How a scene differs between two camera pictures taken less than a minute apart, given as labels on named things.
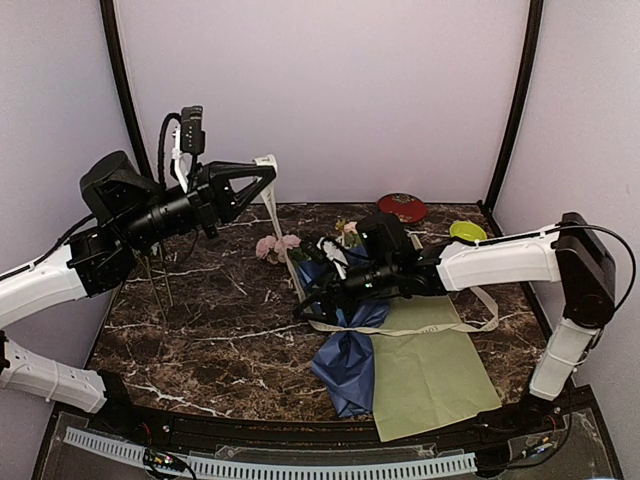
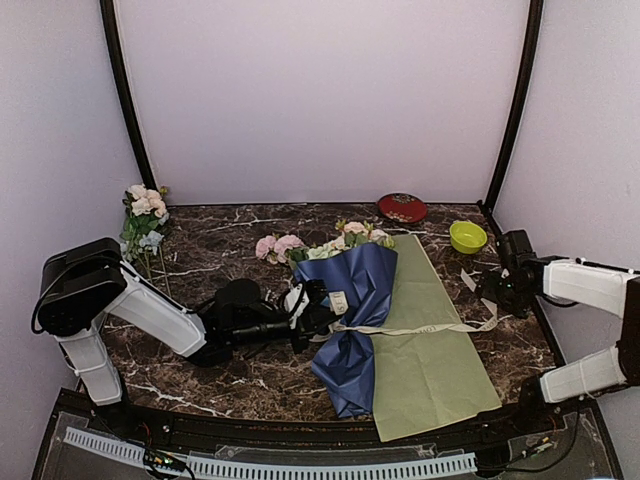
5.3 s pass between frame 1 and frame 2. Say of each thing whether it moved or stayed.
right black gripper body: moved
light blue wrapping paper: stayed
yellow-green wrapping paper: stayed
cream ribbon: moved
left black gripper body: moved
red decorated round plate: stayed
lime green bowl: stayed
